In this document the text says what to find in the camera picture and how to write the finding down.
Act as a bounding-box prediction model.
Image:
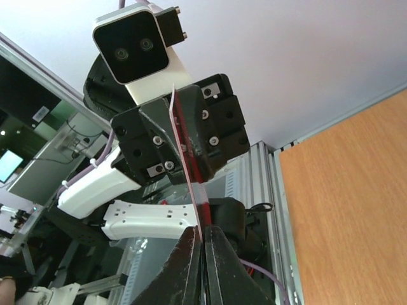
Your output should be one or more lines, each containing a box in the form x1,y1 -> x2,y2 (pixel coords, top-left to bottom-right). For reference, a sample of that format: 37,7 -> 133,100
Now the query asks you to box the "left aluminium frame post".
1,33 -> 110,133

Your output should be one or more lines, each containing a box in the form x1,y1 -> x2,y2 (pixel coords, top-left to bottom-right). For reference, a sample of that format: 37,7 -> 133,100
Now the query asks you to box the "aluminium rail base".
223,142 -> 305,304

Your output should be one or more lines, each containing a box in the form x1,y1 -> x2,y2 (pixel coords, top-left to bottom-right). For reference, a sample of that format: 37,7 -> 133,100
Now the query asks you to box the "operator hand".
0,278 -> 16,305

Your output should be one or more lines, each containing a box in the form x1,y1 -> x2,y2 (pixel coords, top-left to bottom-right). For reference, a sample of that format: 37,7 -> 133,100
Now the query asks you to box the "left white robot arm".
59,57 -> 249,219

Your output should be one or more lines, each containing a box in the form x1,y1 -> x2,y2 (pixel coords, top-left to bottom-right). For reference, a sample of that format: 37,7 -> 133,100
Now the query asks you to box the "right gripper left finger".
132,226 -> 202,305

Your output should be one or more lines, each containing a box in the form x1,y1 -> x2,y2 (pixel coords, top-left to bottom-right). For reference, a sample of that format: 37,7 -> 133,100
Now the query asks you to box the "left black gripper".
111,74 -> 250,186

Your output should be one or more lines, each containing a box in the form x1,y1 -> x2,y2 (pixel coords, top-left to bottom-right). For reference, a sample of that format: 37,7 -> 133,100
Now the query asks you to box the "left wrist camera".
92,3 -> 193,105

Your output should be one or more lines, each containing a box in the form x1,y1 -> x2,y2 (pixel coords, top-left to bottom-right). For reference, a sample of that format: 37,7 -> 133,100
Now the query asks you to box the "red VIP credit card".
169,85 -> 211,241

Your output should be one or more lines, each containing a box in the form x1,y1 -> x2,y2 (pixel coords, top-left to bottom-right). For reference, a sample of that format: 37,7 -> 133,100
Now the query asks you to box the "background monitor screen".
0,150 -> 23,183

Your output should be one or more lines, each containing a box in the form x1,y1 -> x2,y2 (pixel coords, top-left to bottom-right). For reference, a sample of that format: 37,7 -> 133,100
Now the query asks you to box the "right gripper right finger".
204,226 -> 275,305

